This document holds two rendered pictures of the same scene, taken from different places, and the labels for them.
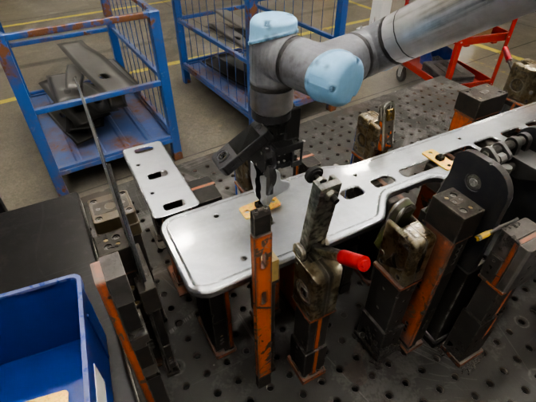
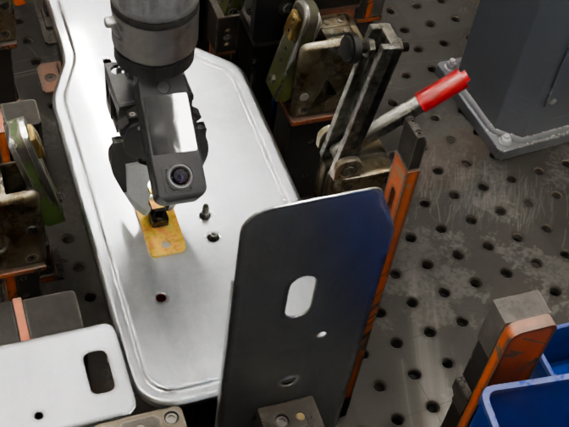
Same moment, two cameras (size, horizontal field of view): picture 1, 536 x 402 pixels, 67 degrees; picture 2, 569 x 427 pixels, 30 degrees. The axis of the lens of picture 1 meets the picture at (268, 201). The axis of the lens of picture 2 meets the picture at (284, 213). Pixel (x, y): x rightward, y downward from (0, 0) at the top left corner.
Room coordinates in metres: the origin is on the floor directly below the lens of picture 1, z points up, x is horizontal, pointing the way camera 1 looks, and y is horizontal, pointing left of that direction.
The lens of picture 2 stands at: (0.48, 0.68, 1.85)
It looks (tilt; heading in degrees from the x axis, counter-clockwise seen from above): 50 degrees down; 272
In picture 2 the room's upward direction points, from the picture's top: 9 degrees clockwise
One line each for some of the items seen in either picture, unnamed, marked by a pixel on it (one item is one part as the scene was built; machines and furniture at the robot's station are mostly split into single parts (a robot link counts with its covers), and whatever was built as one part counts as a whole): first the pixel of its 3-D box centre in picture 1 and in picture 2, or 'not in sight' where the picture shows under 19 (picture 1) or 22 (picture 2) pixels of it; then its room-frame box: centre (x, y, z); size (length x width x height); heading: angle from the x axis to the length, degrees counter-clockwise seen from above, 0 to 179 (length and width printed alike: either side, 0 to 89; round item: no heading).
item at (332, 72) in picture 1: (327, 68); not in sight; (0.58, -0.09, 1.32); 0.11 x 0.11 x 0.08; 42
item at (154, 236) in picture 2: (259, 205); (158, 218); (0.63, 0.02, 1.01); 0.08 x 0.04 x 0.01; 118
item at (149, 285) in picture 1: (153, 314); not in sight; (0.47, 0.23, 0.85); 0.12 x 0.03 x 0.30; 28
